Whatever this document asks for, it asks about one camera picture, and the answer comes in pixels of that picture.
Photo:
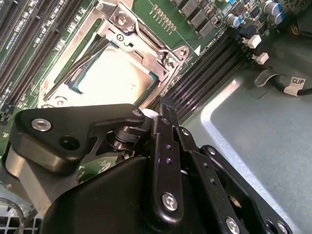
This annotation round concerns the silver square CPU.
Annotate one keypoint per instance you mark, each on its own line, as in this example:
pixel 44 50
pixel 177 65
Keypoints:
pixel 109 75

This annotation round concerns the metal socket cover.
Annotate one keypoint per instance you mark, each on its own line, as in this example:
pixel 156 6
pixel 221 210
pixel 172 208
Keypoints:
pixel 117 36

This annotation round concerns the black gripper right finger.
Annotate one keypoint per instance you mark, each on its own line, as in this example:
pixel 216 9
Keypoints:
pixel 219 175

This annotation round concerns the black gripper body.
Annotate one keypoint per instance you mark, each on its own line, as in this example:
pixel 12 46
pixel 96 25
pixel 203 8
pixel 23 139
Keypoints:
pixel 109 195

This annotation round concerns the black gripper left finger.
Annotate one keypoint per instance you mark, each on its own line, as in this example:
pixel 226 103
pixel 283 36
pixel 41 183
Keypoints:
pixel 73 117

